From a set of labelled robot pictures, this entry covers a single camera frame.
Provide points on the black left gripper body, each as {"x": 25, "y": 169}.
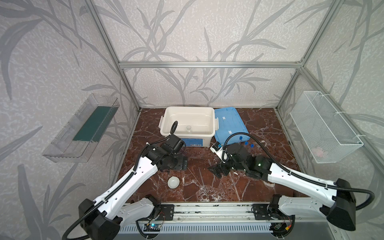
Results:
{"x": 179, "y": 163}

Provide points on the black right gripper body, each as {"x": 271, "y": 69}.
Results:
{"x": 224, "y": 165}

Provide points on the white ceramic evaporating dish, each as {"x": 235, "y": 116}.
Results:
{"x": 173, "y": 182}

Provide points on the white plastic storage bin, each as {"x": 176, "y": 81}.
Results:
{"x": 202, "y": 120}

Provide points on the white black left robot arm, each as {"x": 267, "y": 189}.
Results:
{"x": 101, "y": 218}

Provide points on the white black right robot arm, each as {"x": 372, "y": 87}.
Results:
{"x": 321, "y": 199}

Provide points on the blue plastic bin lid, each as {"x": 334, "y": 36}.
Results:
{"x": 230, "y": 123}

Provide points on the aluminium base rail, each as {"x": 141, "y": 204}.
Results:
{"x": 146, "y": 208}

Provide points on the clear acrylic wall shelf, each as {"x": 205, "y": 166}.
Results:
{"x": 79, "y": 138}

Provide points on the white wire mesh basket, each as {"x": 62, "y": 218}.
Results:
{"x": 325, "y": 131}

